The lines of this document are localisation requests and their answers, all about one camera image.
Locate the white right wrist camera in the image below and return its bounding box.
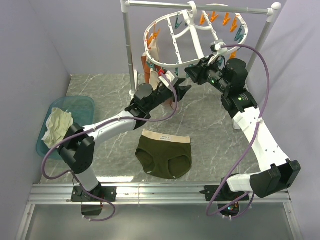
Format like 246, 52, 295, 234
208, 39, 228, 64

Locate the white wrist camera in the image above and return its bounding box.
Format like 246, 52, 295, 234
208, 39, 228, 64
158, 69, 178, 88

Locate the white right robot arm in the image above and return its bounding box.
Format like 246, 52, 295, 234
185, 58, 301, 200

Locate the teal plastic basket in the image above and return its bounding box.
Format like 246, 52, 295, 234
36, 96, 95, 158

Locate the aluminium mounting rail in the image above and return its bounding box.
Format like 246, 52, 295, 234
27, 181, 292, 206

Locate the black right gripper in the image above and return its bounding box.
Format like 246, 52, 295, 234
185, 54, 231, 94

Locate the cream underwear in basket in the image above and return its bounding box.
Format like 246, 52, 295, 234
41, 107, 74, 149

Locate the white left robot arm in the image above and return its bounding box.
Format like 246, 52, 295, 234
57, 76, 191, 201

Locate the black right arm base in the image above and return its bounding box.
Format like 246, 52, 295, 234
199, 184, 251, 218

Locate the olive green underwear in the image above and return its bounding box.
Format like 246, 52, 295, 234
135, 129, 192, 179

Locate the rust orange hanging underwear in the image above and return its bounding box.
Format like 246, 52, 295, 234
141, 53, 151, 84

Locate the pink hanging cloth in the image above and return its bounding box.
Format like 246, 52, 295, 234
162, 98, 176, 110

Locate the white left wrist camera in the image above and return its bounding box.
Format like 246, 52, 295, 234
158, 69, 178, 88

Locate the white oval clip hanger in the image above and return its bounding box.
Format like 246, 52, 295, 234
143, 1, 250, 68

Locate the white metal drying rack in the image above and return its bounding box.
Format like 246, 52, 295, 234
120, 0, 282, 97

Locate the beige hanging underwear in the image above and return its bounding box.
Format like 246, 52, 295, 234
148, 39, 161, 90

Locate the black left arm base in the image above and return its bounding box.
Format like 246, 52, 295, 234
70, 184, 117, 222

